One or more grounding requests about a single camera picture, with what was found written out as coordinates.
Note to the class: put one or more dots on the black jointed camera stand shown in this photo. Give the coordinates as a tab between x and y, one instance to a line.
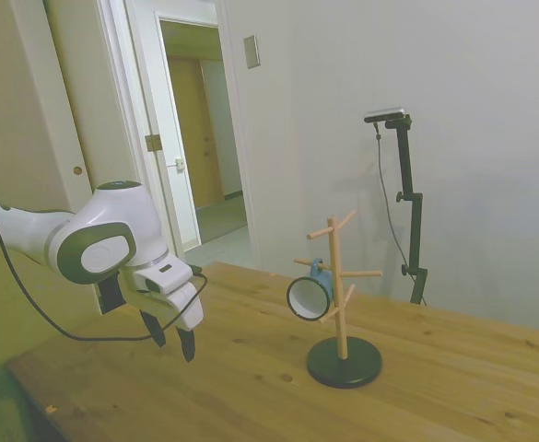
417	230

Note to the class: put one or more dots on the brass door hinge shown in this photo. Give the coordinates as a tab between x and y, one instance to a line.
153	143

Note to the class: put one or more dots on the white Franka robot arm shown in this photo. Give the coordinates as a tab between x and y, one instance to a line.
112	207

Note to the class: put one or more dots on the white open door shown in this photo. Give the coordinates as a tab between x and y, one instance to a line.
177	207

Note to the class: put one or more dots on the green fabric partition panel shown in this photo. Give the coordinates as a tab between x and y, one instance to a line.
2	299

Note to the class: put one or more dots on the brown hallway door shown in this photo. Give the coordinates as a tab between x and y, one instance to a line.
190	115

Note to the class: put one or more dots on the round brass door pull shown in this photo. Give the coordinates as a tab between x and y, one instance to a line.
78	170

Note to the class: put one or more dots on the grey wall switch plate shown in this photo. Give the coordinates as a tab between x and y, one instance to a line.
251	52

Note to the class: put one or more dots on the blue enamel mug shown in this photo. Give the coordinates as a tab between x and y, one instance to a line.
306	299

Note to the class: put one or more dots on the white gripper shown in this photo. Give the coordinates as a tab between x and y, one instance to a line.
183	308

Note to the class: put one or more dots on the grey camera bar on stand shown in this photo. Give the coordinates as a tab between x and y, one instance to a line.
385	114

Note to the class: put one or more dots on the beige closet door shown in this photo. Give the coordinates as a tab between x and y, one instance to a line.
2	115
94	115

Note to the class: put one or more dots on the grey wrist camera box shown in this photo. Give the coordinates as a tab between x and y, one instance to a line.
160	277

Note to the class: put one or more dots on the white door latch plate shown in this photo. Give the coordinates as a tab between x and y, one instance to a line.
179	164

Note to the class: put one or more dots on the wooden mug tree black base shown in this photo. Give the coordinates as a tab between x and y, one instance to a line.
345	368

